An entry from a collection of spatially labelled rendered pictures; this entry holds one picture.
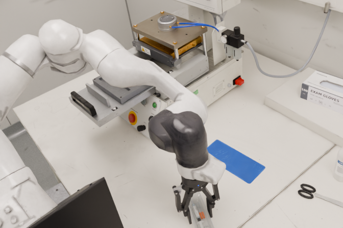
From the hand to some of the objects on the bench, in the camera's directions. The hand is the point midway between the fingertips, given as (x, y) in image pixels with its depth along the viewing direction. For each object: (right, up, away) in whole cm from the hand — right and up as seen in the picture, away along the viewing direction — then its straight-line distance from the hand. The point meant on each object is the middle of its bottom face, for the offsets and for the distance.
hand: (199, 211), depth 110 cm
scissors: (+40, +4, +4) cm, 40 cm away
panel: (-27, +24, +42) cm, 55 cm away
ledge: (+69, +22, +21) cm, 75 cm away
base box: (-5, +36, +54) cm, 65 cm away
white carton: (+57, +35, +32) cm, 74 cm away
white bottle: (+49, +9, +9) cm, 50 cm away
